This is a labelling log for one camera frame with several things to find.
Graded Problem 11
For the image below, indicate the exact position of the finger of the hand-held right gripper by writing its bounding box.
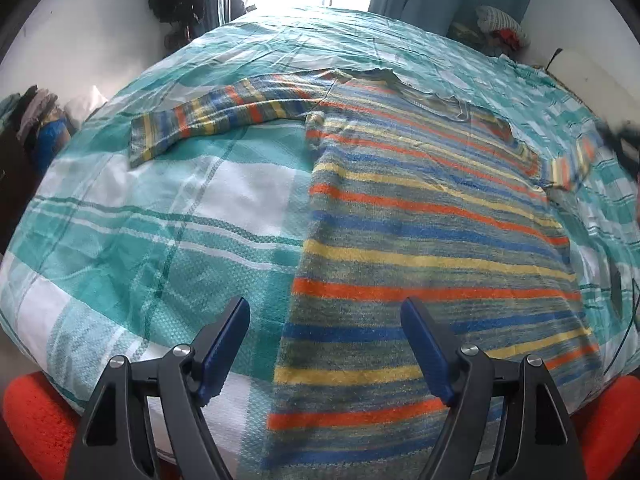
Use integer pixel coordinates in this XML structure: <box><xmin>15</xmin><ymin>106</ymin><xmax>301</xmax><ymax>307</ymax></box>
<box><xmin>597</xmin><ymin>121</ymin><xmax>640</xmax><ymax>181</ymax></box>

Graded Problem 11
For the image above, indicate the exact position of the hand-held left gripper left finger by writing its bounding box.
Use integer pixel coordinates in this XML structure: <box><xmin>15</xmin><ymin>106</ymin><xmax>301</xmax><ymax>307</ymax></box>
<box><xmin>64</xmin><ymin>296</ymin><xmax>251</xmax><ymax>480</ymax></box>

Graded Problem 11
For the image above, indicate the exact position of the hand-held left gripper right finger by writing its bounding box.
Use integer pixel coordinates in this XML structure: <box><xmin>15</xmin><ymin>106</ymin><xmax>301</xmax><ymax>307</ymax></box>
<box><xmin>400</xmin><ymin>296</ymin><xmax>588</xmax><ymax>480</ymax></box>

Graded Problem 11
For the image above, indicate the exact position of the striped knit sweater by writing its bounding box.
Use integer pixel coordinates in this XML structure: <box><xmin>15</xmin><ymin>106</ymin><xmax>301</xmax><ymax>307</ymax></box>
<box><xmin>129</xmin><ymin>67</ymin><xmax>603</xmax><ymax>480</ymax></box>

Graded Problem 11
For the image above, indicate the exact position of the pile of clothes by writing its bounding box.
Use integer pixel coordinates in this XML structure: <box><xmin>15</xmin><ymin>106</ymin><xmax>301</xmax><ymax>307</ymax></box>
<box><xmin>0</xmin><ymin>85</ymin><xmax>76</xmax><ymax>173</ymax></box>

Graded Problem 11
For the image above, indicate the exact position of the bed with teal plaid sheet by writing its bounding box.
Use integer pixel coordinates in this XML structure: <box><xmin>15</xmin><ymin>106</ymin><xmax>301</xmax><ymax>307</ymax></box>
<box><xmin>0</xmin><ymin>5</ymin><xmax>640</xmax><ymax>466</ymax></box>

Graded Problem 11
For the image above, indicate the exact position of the striped cloth bundle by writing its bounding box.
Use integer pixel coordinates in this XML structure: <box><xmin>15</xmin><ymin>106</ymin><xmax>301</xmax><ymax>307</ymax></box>
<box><xmin>474</xmin><ymin>5</ymin><xmax>531</xmax><ymax>52</ymax></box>

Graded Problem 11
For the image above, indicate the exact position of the orange fuzzy cloth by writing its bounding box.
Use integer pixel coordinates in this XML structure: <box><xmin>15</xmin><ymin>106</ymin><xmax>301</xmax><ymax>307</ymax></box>
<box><xmin>2</xmin><ymin>372</ymin><xmax>640</xmax><ymax>480</ymax></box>

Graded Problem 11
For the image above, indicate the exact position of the blue bag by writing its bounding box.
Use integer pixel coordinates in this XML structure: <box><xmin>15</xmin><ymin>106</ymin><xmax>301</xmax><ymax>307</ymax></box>
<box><xmin>37</xmin><ymin>119</ymin><xmax>72</xmax><ymax>173</ymax></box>

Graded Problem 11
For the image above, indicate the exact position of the white pillow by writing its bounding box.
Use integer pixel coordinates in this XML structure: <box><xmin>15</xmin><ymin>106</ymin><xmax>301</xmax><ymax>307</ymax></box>
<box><xmin>64</xmin><ymin>85</ymin><xmax>108</xmax><ymax>128</ymax></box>

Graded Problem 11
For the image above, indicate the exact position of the black cable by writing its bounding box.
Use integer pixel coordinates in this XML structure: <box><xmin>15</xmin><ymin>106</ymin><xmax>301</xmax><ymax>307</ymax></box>
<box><xmin>600</xmin><ymin>280</ymin><xmax>640</xmax><ymax>378</ymax></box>

